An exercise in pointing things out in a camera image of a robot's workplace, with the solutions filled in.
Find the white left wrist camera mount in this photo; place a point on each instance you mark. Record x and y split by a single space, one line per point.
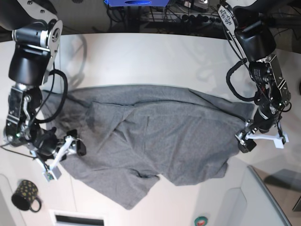
245 138

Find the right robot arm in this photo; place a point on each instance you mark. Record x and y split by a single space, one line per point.
36 31

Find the white slotted panel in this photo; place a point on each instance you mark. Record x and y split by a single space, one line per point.
69 218

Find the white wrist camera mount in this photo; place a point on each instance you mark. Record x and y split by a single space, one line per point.
49 166
245 138

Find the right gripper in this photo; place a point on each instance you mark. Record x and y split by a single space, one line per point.
44 143

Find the blue box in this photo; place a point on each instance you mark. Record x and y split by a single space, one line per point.
128 3

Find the black power strip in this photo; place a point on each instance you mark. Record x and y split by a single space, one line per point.
199 19

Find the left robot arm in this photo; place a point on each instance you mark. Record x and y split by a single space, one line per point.
247 30

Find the black mug with yellow dots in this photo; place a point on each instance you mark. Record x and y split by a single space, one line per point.
25 195

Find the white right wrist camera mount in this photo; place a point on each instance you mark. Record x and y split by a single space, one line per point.
49 166

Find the grey t-shirt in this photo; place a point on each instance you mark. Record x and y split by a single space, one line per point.
134 134

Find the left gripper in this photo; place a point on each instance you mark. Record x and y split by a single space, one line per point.
263 120

